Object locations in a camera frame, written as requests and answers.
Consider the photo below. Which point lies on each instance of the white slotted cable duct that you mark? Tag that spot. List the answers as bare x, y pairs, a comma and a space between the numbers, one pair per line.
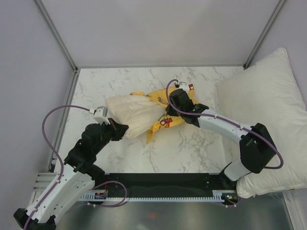
216, 196

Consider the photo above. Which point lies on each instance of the large white pillow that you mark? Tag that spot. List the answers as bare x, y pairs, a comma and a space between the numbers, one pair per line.
267, 93

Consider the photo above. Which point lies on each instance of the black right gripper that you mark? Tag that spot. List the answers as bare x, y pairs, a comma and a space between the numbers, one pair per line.
171, 112

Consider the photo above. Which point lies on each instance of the aluminium frame post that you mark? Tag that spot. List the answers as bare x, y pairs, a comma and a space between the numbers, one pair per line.
54, 31
269, 24

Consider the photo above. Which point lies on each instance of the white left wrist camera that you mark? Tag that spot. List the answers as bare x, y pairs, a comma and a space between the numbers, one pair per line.
100, 115

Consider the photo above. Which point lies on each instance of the yellow cartoon-print pillowcase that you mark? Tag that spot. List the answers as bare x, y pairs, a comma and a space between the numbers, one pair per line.
164, 120

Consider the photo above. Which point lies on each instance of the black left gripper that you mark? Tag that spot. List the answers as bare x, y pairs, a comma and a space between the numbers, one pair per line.
117, 129

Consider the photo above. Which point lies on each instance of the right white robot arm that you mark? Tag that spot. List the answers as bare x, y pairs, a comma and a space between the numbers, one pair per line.
256, 146

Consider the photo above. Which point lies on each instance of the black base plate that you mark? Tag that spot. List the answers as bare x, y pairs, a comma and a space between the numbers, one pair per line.
169, 184

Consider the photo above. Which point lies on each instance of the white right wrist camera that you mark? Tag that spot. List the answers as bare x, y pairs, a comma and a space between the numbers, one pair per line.
182, 85

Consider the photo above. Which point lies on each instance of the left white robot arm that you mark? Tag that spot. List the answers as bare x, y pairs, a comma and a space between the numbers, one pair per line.
77, 175

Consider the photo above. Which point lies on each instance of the left aluminium frame post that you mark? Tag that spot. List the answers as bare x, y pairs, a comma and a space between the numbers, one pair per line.
54, 31

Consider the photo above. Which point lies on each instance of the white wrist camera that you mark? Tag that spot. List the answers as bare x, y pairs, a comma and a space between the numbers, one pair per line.
182, 85
100, 115

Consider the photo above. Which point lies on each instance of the right aluminium frame post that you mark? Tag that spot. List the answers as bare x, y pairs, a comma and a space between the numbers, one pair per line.
269, 24

